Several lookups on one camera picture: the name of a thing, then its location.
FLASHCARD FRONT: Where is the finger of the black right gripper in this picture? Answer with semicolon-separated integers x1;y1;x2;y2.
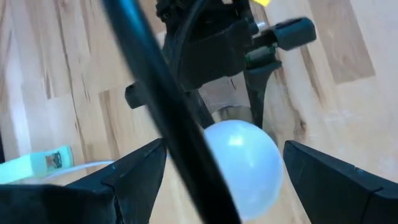
185;89;216;130
244;60;283;129

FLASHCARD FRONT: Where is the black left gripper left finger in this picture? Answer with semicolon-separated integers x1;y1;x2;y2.
0;138;168;224

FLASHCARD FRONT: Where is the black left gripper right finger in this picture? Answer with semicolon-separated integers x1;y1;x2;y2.
282;139;398;224

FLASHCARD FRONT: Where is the clear lamp socket base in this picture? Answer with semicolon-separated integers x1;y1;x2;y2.
198;72;265;129

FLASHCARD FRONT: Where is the white lightbulb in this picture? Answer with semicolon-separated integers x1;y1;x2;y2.
202;119;285;223

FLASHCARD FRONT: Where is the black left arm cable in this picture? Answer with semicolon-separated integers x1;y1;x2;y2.
99;0;243;224

